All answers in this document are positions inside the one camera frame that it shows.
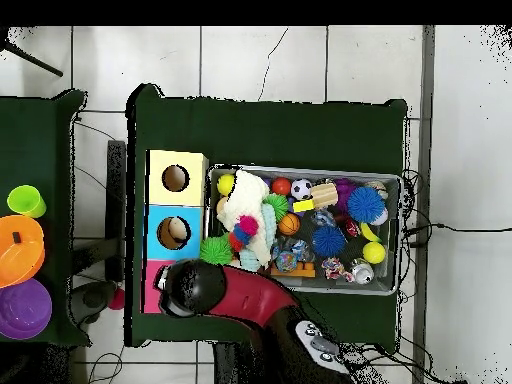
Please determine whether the cream waffle cloth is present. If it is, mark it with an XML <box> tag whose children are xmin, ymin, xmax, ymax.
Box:
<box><xmin>217</xmin><ymin>169</ymin><xmax>273</xmax><ymax>267</ymax></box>

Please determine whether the multicolour spiky caterpillar toy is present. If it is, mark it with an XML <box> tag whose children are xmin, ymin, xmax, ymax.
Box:
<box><xmin>228</xmin><ymin>214</ymin><xmax>260</xmax><ymax>253</ymax></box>

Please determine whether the plain green spiky ball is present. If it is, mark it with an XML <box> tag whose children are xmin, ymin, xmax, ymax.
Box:
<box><xmin>198</xmin><ymin>235</ymin><xmax>234</xmax><ymax>266</ymax></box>

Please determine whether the shallow clear mesh bin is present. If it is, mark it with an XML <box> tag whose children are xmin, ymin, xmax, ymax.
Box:
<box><xmin>202</xmin><ymin>163</ymin><xmax>403</xmax><ymax>296</ymax></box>

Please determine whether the wooden box with three holes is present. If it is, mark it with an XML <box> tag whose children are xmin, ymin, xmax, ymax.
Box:
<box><xmin>140</xmin><ymin>149</ymin><xmax>210</xmax><ymax>314</ymax></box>

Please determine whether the small basketball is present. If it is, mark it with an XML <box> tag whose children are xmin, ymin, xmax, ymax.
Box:
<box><xmin>277</xmin><ymin>212</ymin><xmax>301</xmax><ymax>236</ymax></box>

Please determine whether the yellow plastic ball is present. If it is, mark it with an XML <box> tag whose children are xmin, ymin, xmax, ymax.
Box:
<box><xmin>362</xmin><ymin>241</ymin><xmax>387</xmax><ymax>265</ymax></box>
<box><xmin>216</xmin><ymin>173</ymin><xmax>237</xmax><ymax>197</ymax></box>

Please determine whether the small soccer ball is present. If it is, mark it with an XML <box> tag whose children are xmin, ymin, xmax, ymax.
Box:
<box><xmin>290</xmin><ymin>178</ymin><xmax>314</xmax><ymax>201</ymax></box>

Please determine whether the striped wooden block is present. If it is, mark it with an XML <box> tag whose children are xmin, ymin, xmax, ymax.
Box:
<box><xmin>309</xmin><ymin>182</ymin><xmax>340</xmax><ymax>210</ymax></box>

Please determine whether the small blue spiky ball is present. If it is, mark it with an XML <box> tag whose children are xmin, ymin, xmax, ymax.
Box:
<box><xmin>311</xmin><ymin>225</ymin><xmax>347</xmax><ymax>258</ymax></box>

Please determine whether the dark green table cloth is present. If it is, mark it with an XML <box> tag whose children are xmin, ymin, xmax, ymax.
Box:
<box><xmin>124</xmin><ymin>82</ymin><xmax>409</xmax><ymax>348</ymax></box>
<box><xmin>0</xmin><ymin>88</ymin><xmax>92</xmax><ymax>347</ymax></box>

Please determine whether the large blue spiky ball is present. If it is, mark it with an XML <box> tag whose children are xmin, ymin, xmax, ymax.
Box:
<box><xmin>346</xmin><ymin>186</ymin><xmax>386</xmax><ymax>224</ymax></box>

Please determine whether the grey box with red button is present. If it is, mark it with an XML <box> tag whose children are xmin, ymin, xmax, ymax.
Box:
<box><xmin>69</xmin><ymin>279</ymin><xmax>126</xmax><ymax>326</ymax></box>

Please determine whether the lime green cup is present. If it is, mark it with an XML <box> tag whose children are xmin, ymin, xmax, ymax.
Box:
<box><xmin>6</xmin><ymin>184</ymin><xmax>48</xmax><ymax>219</ymax></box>

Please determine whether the orange plastic dish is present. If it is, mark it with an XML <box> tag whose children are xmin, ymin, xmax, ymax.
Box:
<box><xmin>0</xmin><ymin>214</ymin><xmax>46</xmax><ymax>289</ymax></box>

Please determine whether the purple plastic bowl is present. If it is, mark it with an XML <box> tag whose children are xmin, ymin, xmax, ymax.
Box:
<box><xmin>0</xmin><ymin>277</ymin><xmax>53</xmax><ymax>341</ymax></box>

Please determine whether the black rod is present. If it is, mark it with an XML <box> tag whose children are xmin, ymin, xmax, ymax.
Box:
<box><xmin>0</xmin><ymin>39</ymin><xmax>64</xmax><ymax>78</ymax></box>

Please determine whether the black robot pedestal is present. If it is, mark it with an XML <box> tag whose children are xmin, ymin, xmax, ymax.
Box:
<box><xmin>212</xmin><ymin>341</ymin><xmax>257</xmax><ymax>384</ymax></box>

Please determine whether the black power cable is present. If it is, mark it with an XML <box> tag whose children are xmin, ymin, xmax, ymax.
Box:
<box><xmin>401</xmin><ymin>221</ymin><xmax>512</xmax><ymax>247</ymax></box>

